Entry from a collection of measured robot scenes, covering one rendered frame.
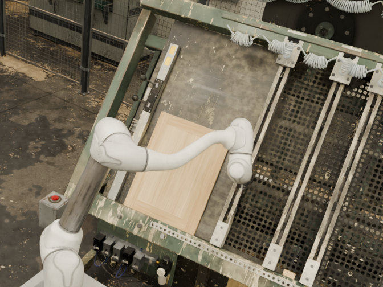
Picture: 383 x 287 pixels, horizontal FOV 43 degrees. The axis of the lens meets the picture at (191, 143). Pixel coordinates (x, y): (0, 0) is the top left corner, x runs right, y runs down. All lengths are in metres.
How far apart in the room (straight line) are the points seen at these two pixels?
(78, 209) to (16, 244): 1.68
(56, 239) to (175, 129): 0.91
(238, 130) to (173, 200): 0.69
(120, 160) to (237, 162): 0.52
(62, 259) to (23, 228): 1.83
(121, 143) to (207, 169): 0.82
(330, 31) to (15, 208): 2.72
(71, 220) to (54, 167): 2.42
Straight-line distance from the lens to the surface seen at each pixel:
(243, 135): 2.13
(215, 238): 2.51
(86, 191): 2.12
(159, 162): 1.93
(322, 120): 2.53
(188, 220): 2.60
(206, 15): 2.76
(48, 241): 2.27
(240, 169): 2.08
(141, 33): 2.89
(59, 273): 2.11
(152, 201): 2.67
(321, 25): 3.02
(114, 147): 1.86
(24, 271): 3.60
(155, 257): 2.66
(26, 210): 4.10
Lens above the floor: 2.56
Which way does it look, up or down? 29 degrees down
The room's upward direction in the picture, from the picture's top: 11 degrees clockwise
